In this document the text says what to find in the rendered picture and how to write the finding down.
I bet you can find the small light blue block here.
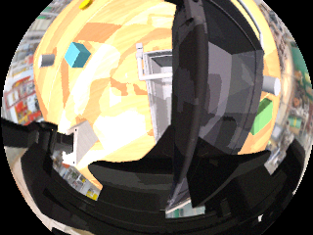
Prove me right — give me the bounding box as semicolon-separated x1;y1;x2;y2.
64;42;91;68

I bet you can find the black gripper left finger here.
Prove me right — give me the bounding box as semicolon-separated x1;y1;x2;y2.
87;124;175;211

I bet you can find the yellow short cylinder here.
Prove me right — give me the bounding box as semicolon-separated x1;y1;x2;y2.
78;0;93;11

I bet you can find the green rectangular block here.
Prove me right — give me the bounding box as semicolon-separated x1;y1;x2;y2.
250;97;274;136

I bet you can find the grey cylinder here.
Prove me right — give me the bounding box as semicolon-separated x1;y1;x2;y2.
262;74;281;97
38;54;55;68

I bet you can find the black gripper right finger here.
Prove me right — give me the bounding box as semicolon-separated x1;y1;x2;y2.
185;137;271;209

